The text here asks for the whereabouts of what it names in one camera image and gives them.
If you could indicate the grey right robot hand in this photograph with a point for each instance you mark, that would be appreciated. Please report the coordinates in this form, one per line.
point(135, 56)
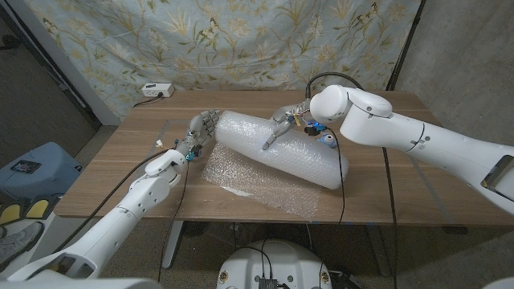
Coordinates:
point(291, 115)

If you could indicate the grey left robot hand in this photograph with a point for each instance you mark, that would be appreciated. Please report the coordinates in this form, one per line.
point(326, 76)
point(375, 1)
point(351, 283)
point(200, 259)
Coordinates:
point(198, 134)

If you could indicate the clear bubble wrap roll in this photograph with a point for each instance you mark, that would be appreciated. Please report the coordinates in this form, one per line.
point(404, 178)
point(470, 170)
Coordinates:
point(305, 160)

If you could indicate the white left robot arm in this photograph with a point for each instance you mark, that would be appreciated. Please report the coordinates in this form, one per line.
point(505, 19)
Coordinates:
point(120, 216)

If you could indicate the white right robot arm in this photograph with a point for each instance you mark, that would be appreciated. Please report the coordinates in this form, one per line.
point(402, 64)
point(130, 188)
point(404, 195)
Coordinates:
point(401, 132)

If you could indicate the small blue round cap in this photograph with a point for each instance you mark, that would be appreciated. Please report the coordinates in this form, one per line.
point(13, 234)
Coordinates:
point(329, 140)

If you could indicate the white power outlet box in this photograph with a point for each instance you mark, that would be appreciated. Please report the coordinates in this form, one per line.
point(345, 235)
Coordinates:
point(154, 90)

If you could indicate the floral blue backdrop cloth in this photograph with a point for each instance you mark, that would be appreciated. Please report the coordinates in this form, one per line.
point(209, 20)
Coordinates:
point(261, 48)

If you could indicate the black ribbed round object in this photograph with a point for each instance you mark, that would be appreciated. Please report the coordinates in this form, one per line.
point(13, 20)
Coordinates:
point(194, 229)

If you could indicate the white table leg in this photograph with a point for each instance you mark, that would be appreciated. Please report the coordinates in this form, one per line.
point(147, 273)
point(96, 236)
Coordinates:
point(172, 249)

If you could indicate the black backdrop stand pole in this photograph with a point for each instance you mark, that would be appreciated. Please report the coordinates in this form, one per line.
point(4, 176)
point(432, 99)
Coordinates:
point(402, 48)

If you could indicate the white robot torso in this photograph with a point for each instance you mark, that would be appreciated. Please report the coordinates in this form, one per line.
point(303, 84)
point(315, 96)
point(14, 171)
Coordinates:
point(289, 261)

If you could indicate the blue-grey storage bin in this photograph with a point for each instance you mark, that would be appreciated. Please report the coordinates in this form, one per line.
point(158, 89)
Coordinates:
point(52, 176)

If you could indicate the grey table leg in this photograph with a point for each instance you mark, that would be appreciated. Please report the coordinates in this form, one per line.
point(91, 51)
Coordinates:
point(379, 253)

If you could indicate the small black torso box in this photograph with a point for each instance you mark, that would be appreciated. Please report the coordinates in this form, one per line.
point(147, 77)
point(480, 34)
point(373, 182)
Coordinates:
point(267, 284)

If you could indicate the black flat phone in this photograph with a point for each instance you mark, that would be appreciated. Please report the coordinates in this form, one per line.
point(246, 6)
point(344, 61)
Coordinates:
point(25, 166)

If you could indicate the black shoe yellow insole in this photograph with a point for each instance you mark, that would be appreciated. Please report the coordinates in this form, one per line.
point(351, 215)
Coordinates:
point(10, 210)
point(37, 208)

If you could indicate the grey sneaker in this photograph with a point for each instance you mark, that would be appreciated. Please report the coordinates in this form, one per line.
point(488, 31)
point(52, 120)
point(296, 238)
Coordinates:
point(16, 245)

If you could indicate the black door frame strip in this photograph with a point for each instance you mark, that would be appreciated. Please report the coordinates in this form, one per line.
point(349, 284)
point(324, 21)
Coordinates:
point(91, 117)

